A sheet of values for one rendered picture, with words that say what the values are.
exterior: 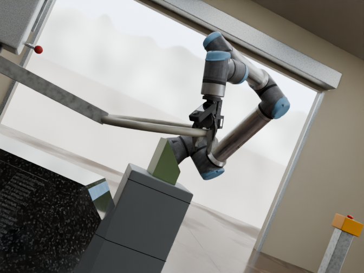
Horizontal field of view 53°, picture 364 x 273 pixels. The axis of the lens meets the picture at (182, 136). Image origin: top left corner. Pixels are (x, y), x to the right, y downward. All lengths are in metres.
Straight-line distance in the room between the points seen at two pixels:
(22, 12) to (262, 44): 5.42
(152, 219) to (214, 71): 1.12
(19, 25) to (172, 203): 1.32
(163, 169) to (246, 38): 4.41
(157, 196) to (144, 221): 0.16
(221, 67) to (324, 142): 5.97
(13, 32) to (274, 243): 6.29
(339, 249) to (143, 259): 1.13
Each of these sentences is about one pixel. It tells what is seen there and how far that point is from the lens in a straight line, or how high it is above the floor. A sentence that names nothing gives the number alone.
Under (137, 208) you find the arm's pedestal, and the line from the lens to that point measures 2.15.
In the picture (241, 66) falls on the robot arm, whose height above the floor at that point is 1.44.
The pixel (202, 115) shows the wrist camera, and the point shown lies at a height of 1.19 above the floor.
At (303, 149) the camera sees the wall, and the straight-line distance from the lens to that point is 7.00.
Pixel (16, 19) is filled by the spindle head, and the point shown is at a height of 1.22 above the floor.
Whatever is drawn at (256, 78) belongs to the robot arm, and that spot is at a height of 1.53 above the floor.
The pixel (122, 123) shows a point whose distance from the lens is 1.28.
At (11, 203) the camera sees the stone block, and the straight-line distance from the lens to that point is 1.12.
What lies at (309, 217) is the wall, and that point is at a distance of 7.26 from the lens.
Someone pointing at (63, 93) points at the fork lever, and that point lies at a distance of 1.34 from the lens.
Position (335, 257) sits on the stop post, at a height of 0.84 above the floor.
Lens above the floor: 1.03
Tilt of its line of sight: 3 degrees up
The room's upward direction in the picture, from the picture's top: 23 degrees clockwise
